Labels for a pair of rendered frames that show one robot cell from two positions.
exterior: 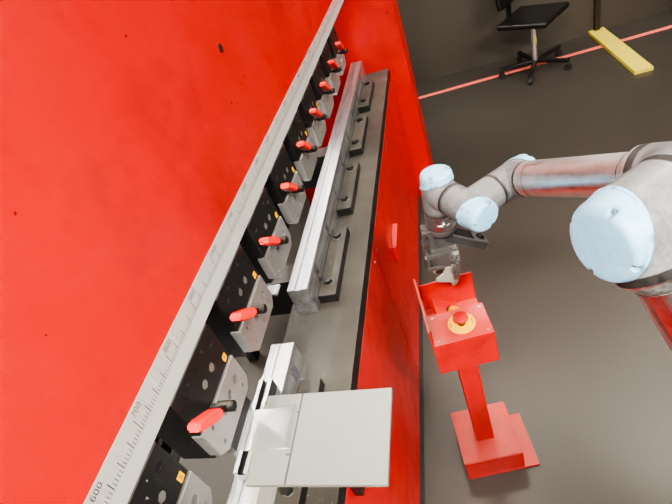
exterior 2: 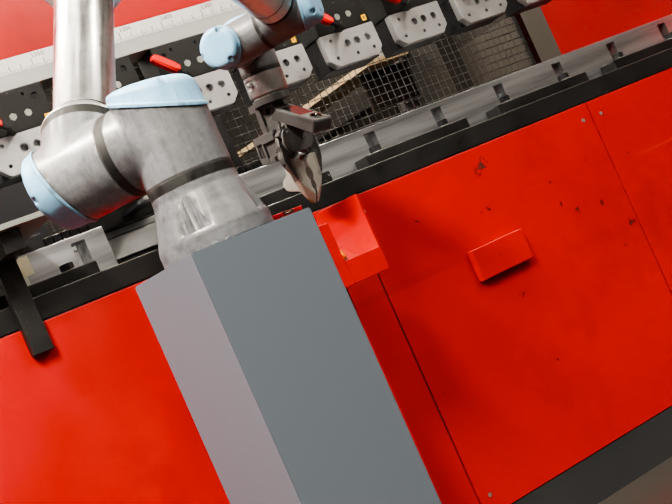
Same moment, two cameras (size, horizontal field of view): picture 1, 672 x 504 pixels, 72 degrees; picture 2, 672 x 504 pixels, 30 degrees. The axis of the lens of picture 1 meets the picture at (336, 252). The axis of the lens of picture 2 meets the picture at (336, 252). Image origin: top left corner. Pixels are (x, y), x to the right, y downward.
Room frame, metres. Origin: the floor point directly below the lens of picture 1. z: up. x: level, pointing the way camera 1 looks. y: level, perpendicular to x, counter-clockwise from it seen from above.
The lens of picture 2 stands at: (-0.96, -1.65, 0.67)
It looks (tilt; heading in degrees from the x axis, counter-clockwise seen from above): 1 degrees up; 37
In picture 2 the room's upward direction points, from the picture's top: 24 degrees counter-clockwise
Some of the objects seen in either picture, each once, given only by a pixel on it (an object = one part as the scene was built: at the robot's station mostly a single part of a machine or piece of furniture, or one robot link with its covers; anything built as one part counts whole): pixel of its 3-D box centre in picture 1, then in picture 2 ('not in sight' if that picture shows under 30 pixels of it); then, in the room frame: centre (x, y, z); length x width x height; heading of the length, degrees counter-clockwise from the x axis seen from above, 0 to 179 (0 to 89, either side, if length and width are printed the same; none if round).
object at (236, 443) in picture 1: (233, 419); not in sight; (0.56, 0.30, 1.07); 0.10 x 0.02 x 0.10; 158
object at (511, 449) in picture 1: (493, 438); not in sight; (0.83, -0.26, 0.06); 0.25 x 0.20 x 0.12; 79
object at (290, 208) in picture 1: (276, 187); (189, 81); (1.09, 0.08, 1.20); 0.15 x 0.09 x 0.17; 158
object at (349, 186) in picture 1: (349, 187); (413, 145); (1.47, -0.14, 0.89); 0.30 x 0.05 x 0.03; 158
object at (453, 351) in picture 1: (455, 318); (306, 251); (0.83, -0.23, 0.75); 0.20 x 0.16 x 0.18; 169
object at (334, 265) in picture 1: (335, 262); (269, 201); (1.10, 0.01, 0.89); 0.30 x 0.05 x 0.03; 158
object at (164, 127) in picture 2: not in sight; (163, 130); (0.22, -0.58, 0.94); 0.13 x 0.12 x 0.14; 105
